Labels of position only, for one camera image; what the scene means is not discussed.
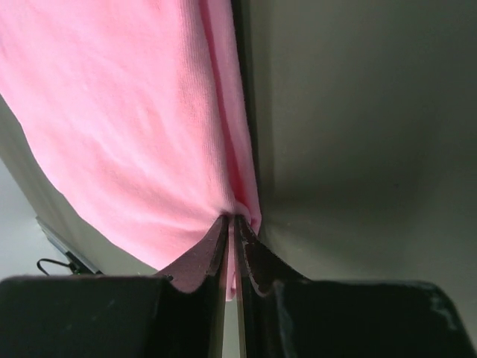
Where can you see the grey slotted cable duct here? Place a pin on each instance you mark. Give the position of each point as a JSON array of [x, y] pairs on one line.
[[77, 263]]

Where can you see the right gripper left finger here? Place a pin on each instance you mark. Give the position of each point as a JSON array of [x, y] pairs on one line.
[[204, 260]]

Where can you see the pink t shirt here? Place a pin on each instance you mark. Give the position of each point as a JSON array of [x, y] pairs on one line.
[[134, 110]]

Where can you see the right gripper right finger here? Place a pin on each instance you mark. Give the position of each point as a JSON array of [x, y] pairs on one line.
[[257, 263]]

